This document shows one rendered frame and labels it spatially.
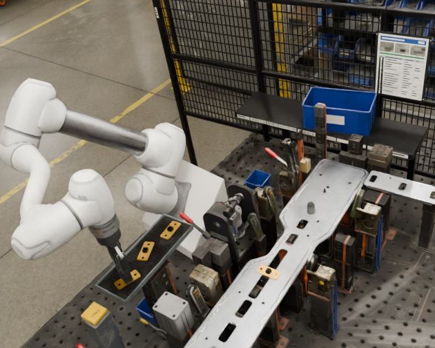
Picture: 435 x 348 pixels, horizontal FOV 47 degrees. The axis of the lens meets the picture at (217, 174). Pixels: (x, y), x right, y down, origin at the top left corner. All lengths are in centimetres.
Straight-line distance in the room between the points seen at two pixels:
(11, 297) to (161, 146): 179
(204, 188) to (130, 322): 65
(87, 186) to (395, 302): 130
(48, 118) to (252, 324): 100
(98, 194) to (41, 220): 16
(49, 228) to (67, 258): 220
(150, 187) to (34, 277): 163
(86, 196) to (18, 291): 221
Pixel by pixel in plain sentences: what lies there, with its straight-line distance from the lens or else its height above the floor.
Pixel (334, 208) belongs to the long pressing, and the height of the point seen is 100.
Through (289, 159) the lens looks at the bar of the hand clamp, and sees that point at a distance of 205.
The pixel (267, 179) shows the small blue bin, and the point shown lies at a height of 78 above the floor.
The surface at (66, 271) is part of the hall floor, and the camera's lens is 350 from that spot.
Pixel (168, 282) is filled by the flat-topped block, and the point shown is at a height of 100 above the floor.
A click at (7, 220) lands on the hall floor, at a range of 411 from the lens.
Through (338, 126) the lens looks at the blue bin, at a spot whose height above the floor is 107.
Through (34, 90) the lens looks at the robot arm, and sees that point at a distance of 187.
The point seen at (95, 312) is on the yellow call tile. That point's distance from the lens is 167.
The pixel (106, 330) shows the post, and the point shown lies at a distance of 170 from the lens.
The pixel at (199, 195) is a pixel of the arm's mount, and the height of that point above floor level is 93.
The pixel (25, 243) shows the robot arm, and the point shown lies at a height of 155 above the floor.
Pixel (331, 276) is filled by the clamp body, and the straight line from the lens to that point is 175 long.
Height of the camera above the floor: 242
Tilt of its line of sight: 39 degrees down
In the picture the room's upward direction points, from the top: 11 degrees counter-clockwise
